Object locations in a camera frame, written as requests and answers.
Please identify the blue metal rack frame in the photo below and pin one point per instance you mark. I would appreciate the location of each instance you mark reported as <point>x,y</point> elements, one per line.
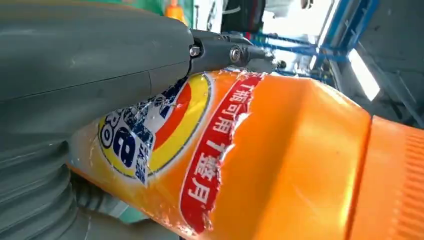
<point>331,36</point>

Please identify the orange drink bottle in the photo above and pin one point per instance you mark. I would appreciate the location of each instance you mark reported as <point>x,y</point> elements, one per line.
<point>281,159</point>
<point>175,11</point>

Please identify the long ceiling light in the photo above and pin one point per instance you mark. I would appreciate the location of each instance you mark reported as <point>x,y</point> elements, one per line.
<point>363,74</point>

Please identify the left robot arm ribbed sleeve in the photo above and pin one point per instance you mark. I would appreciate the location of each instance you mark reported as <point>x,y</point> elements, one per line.
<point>33,195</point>

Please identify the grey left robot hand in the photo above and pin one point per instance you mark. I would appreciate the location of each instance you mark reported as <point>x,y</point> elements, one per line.
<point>82,56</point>

